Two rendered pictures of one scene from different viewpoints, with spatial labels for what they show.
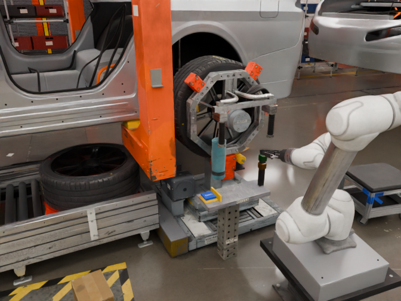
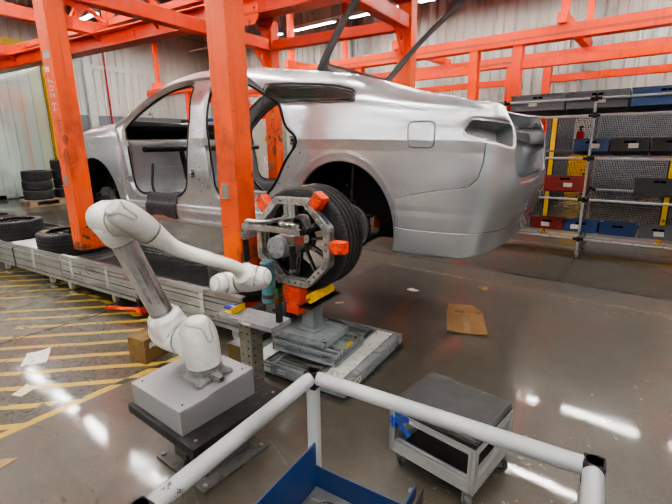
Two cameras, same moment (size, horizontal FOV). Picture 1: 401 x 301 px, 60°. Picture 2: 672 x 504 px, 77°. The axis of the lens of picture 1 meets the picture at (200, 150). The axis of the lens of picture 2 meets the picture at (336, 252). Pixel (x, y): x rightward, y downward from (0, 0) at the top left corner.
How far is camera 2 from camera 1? 2.64 m
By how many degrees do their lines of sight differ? 55
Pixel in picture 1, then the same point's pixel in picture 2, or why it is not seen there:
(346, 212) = (181, 336)
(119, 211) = (217, 301)
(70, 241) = (190, 308)
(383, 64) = not seen: outside the picture
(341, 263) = (168, 386)
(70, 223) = (190, 293)
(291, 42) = (459, 181)
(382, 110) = (97, 210)
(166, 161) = not seen: hidden behind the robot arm
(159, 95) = (228, 206)
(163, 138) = (232, 246)
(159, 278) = not seen: hidden behind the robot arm
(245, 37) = (389, 170)
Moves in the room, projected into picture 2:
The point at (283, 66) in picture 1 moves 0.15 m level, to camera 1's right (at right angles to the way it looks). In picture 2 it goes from (448, 213) to (468, 217)
